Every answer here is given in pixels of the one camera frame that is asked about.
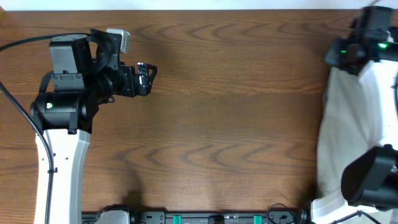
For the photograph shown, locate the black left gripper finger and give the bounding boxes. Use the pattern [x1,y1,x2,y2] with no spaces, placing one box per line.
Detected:
[147,64,157,93]
[137,63,147,95]

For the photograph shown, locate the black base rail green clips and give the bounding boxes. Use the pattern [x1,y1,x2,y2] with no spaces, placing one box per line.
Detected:
[81,205,311,224]

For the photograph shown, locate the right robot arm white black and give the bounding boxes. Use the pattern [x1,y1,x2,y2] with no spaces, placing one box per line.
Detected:
[299,6,397,223]

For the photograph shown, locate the grey shorts on pile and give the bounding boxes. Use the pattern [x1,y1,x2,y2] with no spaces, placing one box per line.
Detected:
[317,68,397,197]

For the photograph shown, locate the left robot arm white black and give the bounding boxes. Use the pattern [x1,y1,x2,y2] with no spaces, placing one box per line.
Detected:
[30,29,157,223]

